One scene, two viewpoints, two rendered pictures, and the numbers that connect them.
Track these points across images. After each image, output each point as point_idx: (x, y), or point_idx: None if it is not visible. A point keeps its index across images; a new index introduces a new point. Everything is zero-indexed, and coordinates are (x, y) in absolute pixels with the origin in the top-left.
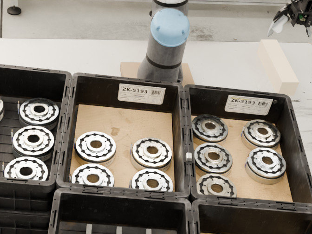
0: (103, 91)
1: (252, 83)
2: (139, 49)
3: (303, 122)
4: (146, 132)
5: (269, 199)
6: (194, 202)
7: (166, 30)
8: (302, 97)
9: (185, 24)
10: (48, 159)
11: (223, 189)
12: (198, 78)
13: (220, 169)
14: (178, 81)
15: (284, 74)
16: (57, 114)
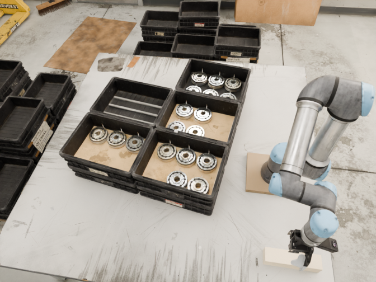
0: None
1: (276, 236)
2: None
3: (234, 256)
4: (213, 138)
5: (158, 177)
6: (151, 127)
7: (276, 146)
8: (260, 269)
9: (282, 157)
10: None
11: (164, 152)
12: (281, 201)
13: (177, 155)
14: (268, 179)
15: (273, 253)
16: None
